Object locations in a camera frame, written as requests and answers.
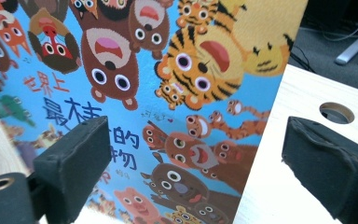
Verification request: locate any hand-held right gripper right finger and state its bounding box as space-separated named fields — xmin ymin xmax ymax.
xmin=281 ymin=116 xmax=358 ymax=224

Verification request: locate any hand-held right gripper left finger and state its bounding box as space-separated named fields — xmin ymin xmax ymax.
xmin=32 ymin=115 xmax=113 ymax=224

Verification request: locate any colourful animal picture book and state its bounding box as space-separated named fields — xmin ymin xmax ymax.
xmin=0 ymin=0 xmax=310 ymax=224

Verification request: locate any white metal stand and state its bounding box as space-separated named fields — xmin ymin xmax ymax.
xmin=335 ymin=12 xmax=358 ymax=66

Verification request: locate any black floor cable bundle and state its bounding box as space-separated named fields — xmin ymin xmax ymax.
xmin=288 ymin=46 xmax=316 ymax=75

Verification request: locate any thin white cable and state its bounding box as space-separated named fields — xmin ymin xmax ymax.
xmin=297 ymin=0 xmax=358 ymax=43

